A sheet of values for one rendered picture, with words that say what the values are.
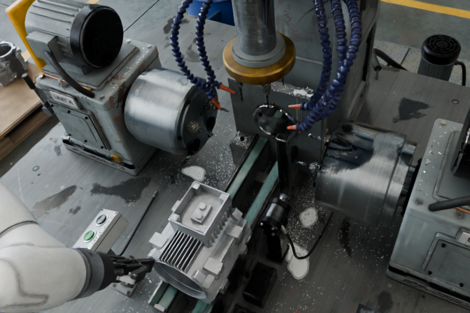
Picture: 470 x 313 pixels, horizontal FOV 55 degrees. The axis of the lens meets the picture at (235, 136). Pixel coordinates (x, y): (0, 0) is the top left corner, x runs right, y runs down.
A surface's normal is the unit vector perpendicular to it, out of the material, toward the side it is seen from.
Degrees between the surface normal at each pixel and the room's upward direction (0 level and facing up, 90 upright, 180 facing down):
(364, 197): 62
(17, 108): 0
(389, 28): 0
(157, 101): 28
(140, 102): 39
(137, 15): 0
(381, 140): 9
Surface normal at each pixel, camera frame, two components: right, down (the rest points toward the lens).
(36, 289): 0.85, 0.14
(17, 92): -0.11, -0.65
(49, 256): 0.67, -0.73
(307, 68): -0.46, 0.71
